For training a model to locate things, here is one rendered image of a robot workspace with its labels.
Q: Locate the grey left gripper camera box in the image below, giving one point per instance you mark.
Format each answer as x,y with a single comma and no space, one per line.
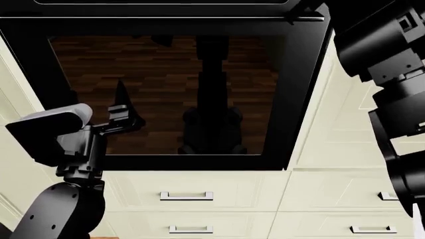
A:
43,129

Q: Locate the cream drawer front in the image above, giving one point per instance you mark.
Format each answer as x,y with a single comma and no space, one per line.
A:
338,189
212,184
318,224
199,221

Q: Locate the cream cabinet door panel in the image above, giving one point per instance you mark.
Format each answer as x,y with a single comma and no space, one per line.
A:
20,87
342,119

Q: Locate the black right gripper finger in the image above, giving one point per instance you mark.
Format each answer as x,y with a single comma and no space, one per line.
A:
299,11

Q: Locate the black built-in oven door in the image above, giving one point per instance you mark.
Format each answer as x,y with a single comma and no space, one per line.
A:
299,99

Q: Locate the black oven control panel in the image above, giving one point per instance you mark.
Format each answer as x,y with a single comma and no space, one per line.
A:
159,7

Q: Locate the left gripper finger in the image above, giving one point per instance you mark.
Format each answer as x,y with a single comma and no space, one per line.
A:
121,127
119,113

